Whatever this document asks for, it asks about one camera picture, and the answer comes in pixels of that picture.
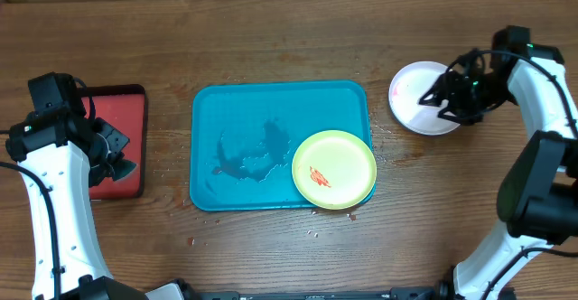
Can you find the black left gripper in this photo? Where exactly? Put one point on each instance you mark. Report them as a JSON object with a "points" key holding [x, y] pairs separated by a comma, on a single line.
{"points": [[118, 141]]}

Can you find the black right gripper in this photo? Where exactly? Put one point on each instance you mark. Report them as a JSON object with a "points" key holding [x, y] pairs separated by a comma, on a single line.
{"points": [[446, 89]]}

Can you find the white plate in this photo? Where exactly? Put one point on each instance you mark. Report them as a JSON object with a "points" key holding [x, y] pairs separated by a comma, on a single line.
{"points": [[405, 90]]}

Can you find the dark green bow-shaped sponge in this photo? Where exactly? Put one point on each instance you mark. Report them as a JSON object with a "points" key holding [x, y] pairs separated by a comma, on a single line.
{"points": [[121, 169]]}

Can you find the yellow plate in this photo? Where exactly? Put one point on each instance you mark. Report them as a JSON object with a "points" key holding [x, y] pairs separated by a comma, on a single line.
{"points": [[334, 170]]}

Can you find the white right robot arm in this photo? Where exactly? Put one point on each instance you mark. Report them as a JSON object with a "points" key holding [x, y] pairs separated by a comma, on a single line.
{"points": [[536, 214]]}

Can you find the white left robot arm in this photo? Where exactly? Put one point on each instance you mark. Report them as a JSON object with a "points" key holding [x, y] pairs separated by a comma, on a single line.
{"points": [[59, 162]]}

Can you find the dark red tray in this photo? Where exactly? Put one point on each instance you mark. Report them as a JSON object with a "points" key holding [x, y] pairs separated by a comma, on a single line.
{"points": [[125, 108]]}

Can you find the teal plastic tray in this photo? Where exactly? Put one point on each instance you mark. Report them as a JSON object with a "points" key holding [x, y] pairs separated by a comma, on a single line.
{"points": [[243, 139]]}

